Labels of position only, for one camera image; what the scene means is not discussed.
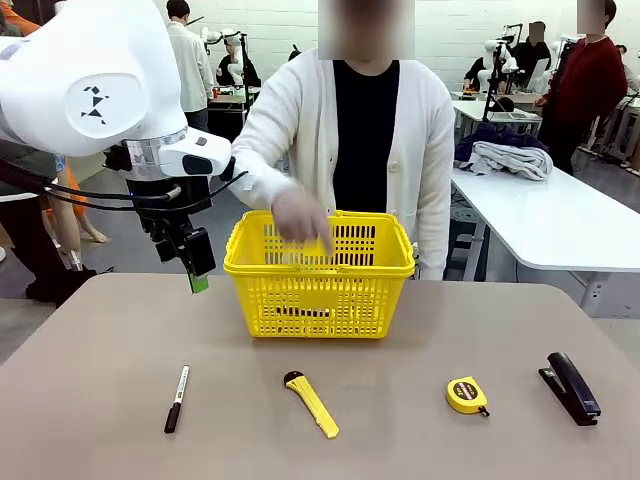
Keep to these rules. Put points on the grey plastic stool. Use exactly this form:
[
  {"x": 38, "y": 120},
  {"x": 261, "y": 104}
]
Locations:
[{"x": 467, "y": 240}]

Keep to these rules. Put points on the grey desk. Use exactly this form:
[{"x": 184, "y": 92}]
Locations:
[{"x": 225, "y": 115}]

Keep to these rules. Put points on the seated person in black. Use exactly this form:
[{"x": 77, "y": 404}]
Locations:
[{"x": 235, "y": 70}]

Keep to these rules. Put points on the person in white cardigan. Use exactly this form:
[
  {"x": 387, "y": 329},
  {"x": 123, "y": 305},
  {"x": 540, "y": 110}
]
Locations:
[{"x": 415, "y": 125}]

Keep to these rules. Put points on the person's right hand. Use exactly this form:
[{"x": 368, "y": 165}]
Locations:
[{"x": 300, "y": 215}]

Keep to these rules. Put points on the person in red sweater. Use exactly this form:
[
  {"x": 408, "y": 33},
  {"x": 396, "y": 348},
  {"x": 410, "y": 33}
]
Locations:
[{"x": 585, "y": 80}]

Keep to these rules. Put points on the person in olive jacket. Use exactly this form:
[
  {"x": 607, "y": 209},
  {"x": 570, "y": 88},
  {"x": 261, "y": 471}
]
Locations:
[{"x": 25, "y": 240}]

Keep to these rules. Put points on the yellow tape measure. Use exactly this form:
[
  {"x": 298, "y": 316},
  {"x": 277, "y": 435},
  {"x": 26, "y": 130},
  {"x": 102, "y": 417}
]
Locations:
[{"x": 465, "y": 395}]

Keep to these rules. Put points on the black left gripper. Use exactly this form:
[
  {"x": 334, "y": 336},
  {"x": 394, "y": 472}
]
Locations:
[{"x": 160, "y": 205}]

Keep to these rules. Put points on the person's left forearm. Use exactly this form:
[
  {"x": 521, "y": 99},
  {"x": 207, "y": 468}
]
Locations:
[{"x": 435, "y": 215}]

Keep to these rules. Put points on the person in white lab coat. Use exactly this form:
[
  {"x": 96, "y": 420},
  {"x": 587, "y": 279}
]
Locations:
[{"x": 192, "y": 60}]

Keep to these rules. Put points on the small white table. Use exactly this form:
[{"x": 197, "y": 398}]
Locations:
[{"x": 475, "y": 107}]

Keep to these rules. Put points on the person's right forearm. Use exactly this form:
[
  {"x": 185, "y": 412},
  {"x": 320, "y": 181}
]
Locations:
[{"x": 260, "y": 175}]

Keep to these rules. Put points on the yellow plastic shopping basket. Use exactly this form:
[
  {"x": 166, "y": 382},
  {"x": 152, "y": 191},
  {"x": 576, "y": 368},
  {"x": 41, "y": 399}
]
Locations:
[{"x": 300, "y": 272}]

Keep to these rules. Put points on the person in black clothes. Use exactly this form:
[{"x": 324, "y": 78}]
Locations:
[{"x": 535, "y": 60}]

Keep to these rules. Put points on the yellow black utility knife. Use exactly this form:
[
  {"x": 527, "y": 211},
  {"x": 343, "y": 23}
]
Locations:
[{"x": 312, "y": 405}]

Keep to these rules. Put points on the black stapler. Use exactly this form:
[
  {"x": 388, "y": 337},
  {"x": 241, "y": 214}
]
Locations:
[{"x": 570, "y": 390}]

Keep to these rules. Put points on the white black marker pen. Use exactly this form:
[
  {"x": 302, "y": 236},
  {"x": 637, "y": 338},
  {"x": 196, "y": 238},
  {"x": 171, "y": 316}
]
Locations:
[{"x": 176, "y": 400}]

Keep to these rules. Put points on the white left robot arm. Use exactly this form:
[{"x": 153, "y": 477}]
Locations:
[{"x": 75, "y": 60}]

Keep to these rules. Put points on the white robot on black stand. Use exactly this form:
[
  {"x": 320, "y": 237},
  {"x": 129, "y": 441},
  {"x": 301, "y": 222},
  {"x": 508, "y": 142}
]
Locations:
[{"x": 244, "y": 75}]

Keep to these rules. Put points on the large white table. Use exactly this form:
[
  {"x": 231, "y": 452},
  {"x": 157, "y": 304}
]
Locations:
[{"x": 550, "y": 225}]

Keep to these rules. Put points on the purple cloth pile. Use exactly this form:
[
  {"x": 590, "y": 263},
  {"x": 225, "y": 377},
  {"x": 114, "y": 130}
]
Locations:
[{"x": 495, "y": 134}]

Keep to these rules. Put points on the grey white cloth pile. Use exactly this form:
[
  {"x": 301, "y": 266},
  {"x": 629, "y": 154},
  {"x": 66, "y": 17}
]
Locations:
[{"x": 515, "y": 160}]

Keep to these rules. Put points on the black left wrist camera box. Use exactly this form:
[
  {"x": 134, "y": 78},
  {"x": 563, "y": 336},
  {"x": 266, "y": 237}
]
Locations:
[{"x": 200, "y": 250}]

